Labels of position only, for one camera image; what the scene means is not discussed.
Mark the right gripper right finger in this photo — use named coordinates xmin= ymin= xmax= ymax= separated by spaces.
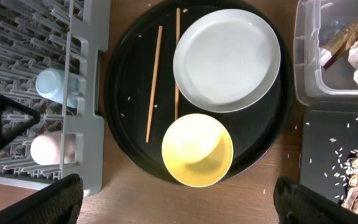
xmin=273 ymin=176 xmax=358 ymax=224

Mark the black rectangular tray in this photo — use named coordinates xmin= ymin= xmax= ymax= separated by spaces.
xmin=300 ymin=102 xmax=358 ymax=207

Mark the clear plastic bin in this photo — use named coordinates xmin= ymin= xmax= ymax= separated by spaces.
xmin=293 ymin=0 xmax=358 ymax=106

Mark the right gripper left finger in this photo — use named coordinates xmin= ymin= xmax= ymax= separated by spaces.
xmin=0 ymin=174 xmax=84 ymax=224

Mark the wooden chopstick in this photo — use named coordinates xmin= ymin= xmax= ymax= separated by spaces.
xmin=173 ymin=8 xmax=181 ymax=120
xmin=145 ymin=26 xmax=163 ymax=143

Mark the gold snack wrapper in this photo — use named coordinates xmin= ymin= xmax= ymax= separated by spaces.
xmin=319 ymin=17 xmax=358 ymax=69

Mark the pink plastic cup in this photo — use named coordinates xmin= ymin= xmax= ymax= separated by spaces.
xmin=30 ymin=131 xmax=76 ymax=166

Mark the blue plastic cup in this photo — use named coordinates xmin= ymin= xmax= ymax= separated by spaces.
xmin=35 ymin=68 xmax=79 ymax=108

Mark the grey dishwasher rack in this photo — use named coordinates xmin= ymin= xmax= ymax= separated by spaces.
xmin=0 ymin=0 xmax=111 ymax=196

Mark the round black tray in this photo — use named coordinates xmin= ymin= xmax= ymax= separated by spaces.
xmin=104 ymin=0 xmax=294 ymax=182

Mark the yellow bowl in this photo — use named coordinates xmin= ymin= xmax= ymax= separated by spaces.
xmin=162 ymin=113 xmax=234 ymax=188

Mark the pale green plate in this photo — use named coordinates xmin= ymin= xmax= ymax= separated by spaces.
xmin=173 ymin=9 xmax=281 ymax=113

